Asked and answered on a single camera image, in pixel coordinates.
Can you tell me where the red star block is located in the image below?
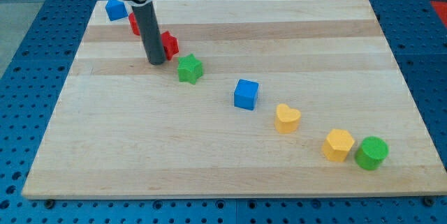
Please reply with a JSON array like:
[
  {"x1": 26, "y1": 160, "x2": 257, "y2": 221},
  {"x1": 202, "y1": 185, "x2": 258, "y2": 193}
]
[{"x1": 161, "y1": 31, "x2": 179, "y2": 61}]

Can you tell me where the yellow heart block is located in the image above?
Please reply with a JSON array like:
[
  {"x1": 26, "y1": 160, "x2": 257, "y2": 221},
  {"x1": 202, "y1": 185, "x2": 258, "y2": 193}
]
[{"x1": 274, "y1": 103, "x2": 302, "y2": 134}]

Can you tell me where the blue block at back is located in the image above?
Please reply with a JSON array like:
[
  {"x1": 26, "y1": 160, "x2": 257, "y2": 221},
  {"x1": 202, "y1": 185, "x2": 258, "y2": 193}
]
[{"x1": 105, "y1": 0, "x2": 128, "y2": 21}]

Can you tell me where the green star block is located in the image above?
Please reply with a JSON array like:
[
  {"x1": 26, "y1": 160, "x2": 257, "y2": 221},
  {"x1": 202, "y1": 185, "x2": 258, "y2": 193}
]
[{"x1": 177, "y1": 54, "x2": 203, "y2": 84}]

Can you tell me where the green cylinder block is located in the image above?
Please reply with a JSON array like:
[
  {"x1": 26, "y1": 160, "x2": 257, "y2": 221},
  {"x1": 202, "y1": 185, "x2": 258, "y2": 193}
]
[{"x1": 354, "y1": 136, "x2": 389, "y2": 171}]

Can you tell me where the yellow hexagon block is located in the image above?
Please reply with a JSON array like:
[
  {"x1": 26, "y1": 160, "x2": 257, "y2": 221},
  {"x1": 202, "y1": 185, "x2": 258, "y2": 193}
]
[{"x1": 321, "y1": 128, "x2": 356, "y2": 163}]

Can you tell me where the wooden board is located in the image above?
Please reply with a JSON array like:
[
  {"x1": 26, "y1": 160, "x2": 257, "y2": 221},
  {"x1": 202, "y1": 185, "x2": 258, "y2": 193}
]
[{"x1": 22, "y1": 0, "x2": 446, "y2": 200}]

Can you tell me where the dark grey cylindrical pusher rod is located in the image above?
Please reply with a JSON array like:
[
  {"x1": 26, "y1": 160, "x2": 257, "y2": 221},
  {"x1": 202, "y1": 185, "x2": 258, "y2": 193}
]
[{"x1": 132, "y1": 1, "x2": 166, "y2": 66}]

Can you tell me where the red circle block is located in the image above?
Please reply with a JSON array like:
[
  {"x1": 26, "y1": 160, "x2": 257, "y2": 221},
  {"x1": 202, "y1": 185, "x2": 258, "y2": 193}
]
[{"x1": 128, "y1": 13, "x2": 140, "y2": 36}]

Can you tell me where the blue cube block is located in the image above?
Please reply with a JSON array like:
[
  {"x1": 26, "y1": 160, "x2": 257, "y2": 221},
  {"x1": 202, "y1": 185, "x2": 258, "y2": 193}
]
[{"x1": 233, "y1": 79, "x2": 259, "y2": 110}]

